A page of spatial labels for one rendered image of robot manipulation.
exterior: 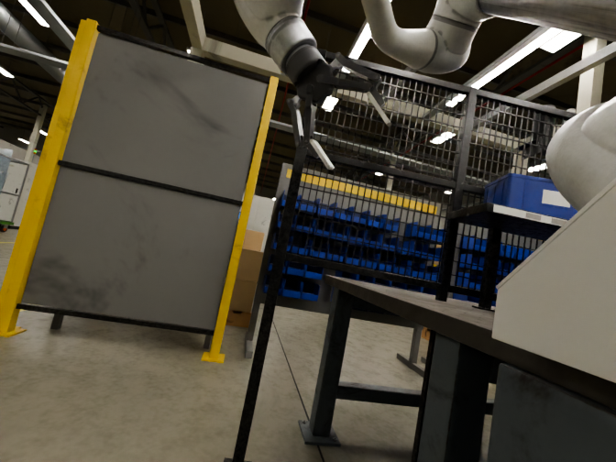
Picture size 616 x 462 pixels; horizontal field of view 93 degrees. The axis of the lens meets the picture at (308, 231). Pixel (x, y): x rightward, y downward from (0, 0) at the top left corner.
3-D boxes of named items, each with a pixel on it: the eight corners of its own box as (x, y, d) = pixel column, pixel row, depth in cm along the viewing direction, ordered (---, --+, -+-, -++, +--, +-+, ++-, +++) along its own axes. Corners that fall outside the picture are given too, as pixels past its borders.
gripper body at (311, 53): (322, 51, 60) (346, 87, 60) (291, 81, 64) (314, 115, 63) (309, 34, 54) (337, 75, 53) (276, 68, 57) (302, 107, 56)
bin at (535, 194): (605, 227, 92) (609, 188, 93) (504, 211, 95) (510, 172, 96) (564, 233, 108) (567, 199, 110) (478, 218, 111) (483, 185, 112)
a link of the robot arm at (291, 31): (279, 62, 65) (292, 83, 65) (258, 44, 57) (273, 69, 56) (310, 30, 61) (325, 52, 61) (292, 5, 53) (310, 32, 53)
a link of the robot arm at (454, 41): (398, 63, 91) (419, 10, 82) (434, 71, 100) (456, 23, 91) (428, 78, 83) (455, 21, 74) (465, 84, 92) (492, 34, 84)
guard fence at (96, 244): (225, 355, 202) (282, 86, 222) (223, 363, 189) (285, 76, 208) (0, 327, 177) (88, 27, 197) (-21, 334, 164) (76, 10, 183)
